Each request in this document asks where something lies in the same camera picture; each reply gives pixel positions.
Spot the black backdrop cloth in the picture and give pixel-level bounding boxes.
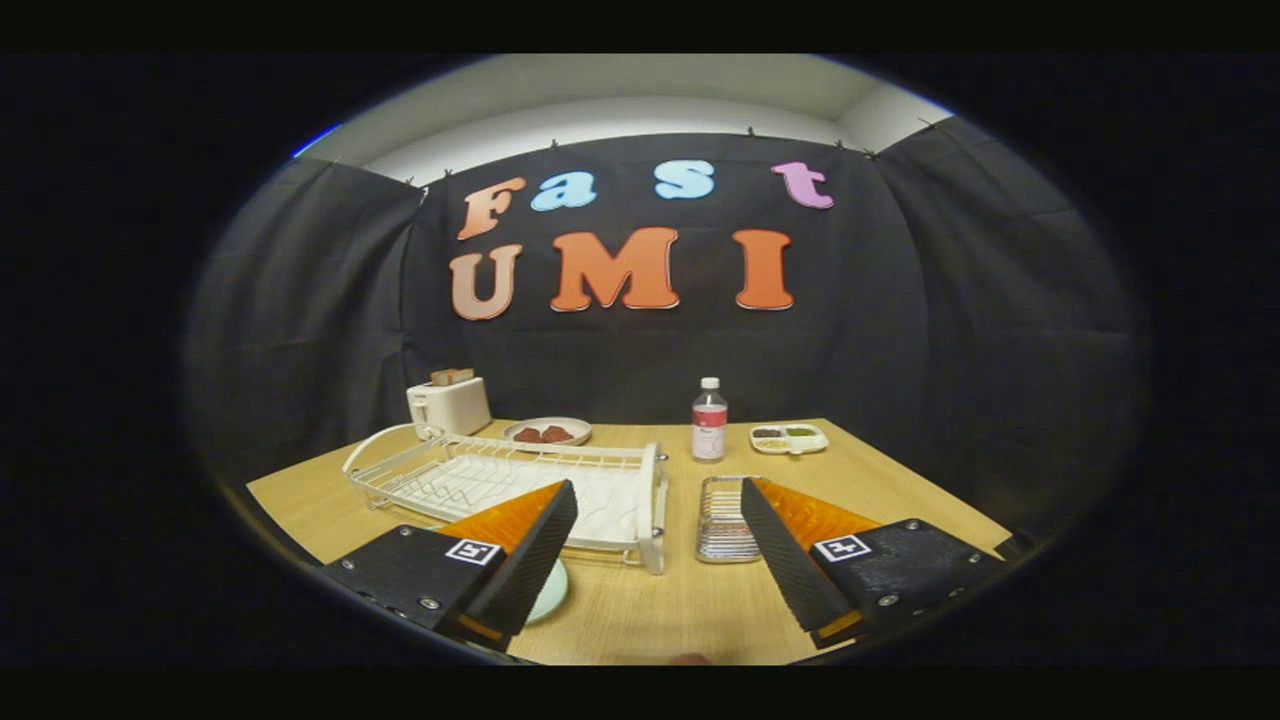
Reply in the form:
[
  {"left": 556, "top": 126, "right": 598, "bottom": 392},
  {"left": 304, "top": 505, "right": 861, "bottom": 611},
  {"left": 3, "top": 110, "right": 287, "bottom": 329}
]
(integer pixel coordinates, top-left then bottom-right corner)
[{"left": 185, "top": 113, "right": 1136, "bottom": 541}]

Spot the white round plate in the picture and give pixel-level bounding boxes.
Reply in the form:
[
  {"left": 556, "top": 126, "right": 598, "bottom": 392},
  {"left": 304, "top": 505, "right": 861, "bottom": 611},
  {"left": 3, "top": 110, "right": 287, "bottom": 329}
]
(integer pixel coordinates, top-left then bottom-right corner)
[{"left": 502, "top": 416, "right": 593, "bottom": 449}]

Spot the white wire dish rack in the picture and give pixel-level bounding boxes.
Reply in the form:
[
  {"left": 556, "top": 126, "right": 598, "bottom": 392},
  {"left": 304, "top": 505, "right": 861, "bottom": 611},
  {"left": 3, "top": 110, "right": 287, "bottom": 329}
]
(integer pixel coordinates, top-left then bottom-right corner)
[{"left": 343, "top": 423, "right": 669, "bottom": 575}]

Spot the white toaster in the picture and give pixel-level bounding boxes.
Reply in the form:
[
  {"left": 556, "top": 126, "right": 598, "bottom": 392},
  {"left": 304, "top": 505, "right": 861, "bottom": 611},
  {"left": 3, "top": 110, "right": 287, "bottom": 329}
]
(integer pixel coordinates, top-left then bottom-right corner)
[{"left": 406, "top": 376, "right": 493, "bottom": 437}]

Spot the clear plastic bottle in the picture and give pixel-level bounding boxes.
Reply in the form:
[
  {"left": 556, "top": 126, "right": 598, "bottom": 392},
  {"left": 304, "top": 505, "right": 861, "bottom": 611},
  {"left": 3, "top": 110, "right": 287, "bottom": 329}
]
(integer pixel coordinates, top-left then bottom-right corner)
[{"left": 692, "top": 377, "right": 729, "bottom": 463}]

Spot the pale green plate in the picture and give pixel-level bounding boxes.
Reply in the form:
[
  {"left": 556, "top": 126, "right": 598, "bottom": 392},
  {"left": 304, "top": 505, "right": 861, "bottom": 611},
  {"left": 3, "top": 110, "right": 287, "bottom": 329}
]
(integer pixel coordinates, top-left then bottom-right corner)
[{"left": 525, "top": 558, "right": 570, "bottom": 625}]

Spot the white divided condiment dish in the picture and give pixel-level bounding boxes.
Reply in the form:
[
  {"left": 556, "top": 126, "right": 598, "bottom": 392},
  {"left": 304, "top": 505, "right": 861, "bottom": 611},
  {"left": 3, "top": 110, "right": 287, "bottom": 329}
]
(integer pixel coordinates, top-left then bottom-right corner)
[{"left": 749, "top": 422, "right": 830, "bottom": 456}]

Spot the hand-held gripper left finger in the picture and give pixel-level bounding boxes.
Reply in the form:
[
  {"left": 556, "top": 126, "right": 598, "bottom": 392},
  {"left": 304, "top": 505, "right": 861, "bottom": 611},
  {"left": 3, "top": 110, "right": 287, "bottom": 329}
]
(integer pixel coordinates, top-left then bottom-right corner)
[{"left": 320, "top": 480, "right": 579, "bottom": 653}]

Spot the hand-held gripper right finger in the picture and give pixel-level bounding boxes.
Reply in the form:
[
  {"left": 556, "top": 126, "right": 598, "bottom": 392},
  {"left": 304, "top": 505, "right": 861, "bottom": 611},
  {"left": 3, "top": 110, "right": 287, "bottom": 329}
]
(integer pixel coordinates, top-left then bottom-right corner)
[{"left": 740, "top": 477, "right": 1009, "bottom": 649}]

